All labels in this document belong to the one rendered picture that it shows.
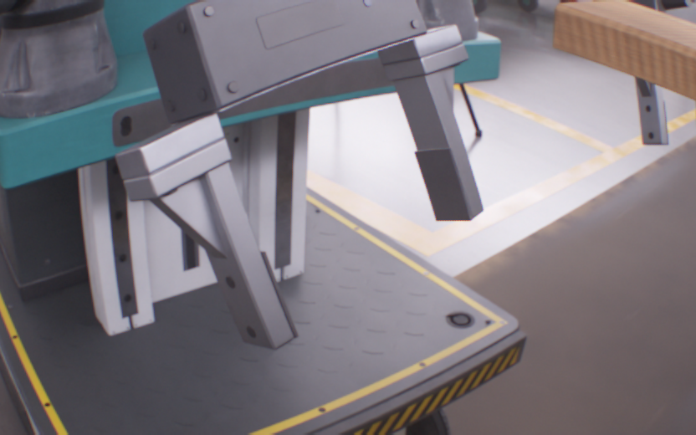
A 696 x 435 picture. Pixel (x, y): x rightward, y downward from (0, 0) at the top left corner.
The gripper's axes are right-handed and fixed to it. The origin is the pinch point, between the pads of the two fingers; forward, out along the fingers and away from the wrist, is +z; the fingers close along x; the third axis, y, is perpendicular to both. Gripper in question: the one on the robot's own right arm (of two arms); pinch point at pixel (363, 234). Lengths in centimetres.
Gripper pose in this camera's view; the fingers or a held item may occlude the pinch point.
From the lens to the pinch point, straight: 36.3
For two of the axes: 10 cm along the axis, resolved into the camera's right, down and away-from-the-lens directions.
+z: 3.2, 9.1, 2.6
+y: -6.3, 0.0, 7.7
